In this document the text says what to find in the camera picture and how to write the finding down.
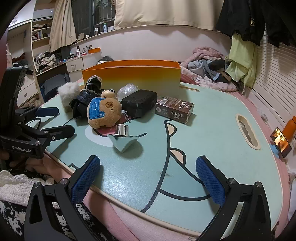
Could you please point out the clear crumpled plastic wrap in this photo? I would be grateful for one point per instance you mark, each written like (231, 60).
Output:
(126, 91)

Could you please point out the black rectangular pouch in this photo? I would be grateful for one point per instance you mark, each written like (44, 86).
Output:
(139, 103)

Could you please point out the white bedside drawer cabinet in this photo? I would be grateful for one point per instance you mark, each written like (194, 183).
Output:
(76, 65)

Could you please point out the orange cardboard box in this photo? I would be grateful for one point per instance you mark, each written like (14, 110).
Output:
(160, 76)

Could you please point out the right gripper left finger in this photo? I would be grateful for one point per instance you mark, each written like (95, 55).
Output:
(41, 222)

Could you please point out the brown card box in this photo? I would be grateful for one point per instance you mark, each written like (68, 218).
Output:
(174, 109)

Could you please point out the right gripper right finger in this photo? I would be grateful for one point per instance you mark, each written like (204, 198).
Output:
(244, 211)

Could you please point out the black plastic bag bundle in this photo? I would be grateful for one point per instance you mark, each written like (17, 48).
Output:
(91, 90)

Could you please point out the white fur pompom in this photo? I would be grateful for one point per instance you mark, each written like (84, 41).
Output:
(67, 93)

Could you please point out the small silver metal cup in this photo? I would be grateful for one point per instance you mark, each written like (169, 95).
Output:
(122, 130)

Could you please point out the pink floral blanket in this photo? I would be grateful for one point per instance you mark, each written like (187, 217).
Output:
(188, 76)

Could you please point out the bear plush with blue overalls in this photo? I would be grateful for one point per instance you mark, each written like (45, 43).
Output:
(104, 111)

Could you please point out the cream curtain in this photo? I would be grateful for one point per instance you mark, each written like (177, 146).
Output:
(201, 14)

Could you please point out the pile of clothes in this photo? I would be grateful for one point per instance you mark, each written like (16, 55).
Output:
(206, 61)

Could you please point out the green hanging garment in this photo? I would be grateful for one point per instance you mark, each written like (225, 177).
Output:
(243, 61)

